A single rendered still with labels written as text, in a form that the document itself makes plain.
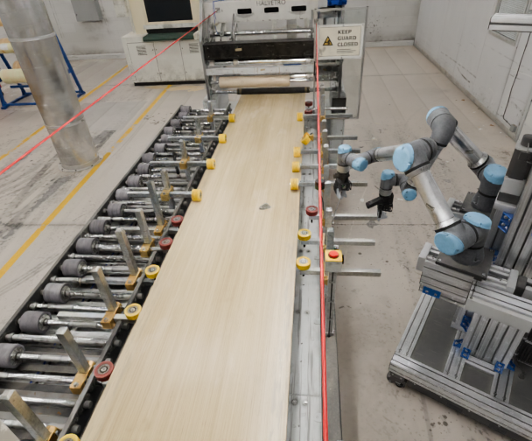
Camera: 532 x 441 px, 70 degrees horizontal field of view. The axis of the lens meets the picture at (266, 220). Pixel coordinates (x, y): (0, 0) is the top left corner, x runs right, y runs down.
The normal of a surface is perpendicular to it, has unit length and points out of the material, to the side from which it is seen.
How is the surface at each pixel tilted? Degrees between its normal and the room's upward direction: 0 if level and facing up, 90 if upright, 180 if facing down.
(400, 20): 90
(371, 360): 0
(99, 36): 90
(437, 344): 0
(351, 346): 0
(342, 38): 90
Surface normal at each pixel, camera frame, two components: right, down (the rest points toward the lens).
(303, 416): -0.06, -0.80
